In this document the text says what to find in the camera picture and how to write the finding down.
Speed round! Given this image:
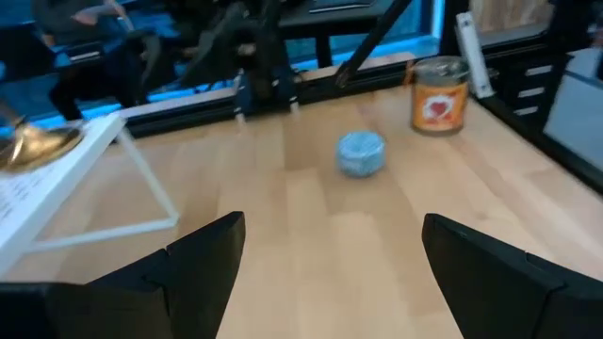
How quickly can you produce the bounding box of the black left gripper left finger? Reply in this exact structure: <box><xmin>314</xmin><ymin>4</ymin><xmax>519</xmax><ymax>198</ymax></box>
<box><xmin>0</xmin><ymin>211</ymin><xmax>247</xmax><ymax>339</ymax></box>

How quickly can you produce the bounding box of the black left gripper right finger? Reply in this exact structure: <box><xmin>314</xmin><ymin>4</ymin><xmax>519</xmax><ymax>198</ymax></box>
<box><xmin>421</xmin><ymin>213</ymin><xmax>603</xmax><ymax>339</ymax></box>

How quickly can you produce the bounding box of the blue round candle tin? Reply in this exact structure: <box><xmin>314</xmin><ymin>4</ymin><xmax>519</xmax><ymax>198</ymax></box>
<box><xmin>334</xmin><ymin>130</ymin><xmax>386</xmax><ymax>179</ymax></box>

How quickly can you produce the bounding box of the short gold candlestick holder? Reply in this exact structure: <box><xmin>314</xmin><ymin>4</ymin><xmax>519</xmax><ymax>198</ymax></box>
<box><xmin>0</xmin><ymin>101</ymin><xmax>86</xmax><ymax>173</ymax></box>

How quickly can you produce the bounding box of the white perforated metal shelf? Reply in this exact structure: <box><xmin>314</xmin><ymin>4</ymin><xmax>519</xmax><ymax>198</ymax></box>
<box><xmin>0</xmin><ymin>112</ymin><xmax>181</xmax><ymax>279</ymax></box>

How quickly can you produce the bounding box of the silver tin can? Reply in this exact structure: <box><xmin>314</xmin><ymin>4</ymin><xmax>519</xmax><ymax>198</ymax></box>
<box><xmin>408</xmin><ymin>55</ymin><xmax>471</xmax><ymax>137</ymax></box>

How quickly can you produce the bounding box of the black drawer cabinet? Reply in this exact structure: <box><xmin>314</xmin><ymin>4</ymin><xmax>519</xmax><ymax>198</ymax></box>
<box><xmin>489</xmin><ymin>46</ymin><xmax>574</xmax><ymax>123</ymax></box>

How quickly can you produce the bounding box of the person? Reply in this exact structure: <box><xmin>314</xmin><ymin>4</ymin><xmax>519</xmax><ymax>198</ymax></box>
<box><xmin>30</xmin><ymin>0</ymin><xmax>159</xmax><ymax>112</ymax></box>

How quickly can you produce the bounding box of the silver frame bracket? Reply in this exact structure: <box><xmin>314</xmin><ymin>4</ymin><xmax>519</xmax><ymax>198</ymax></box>
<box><xmin>454</xmin><ymin>11</ymin><xmax>496</xmax><ymax>100</ymax></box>

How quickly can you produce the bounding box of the black aluminium table frame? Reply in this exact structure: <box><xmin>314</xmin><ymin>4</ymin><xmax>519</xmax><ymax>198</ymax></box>
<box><xmin>120</xmin><ymin>41</ymin><xmax>603</xmax><ymax>194</ymax></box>

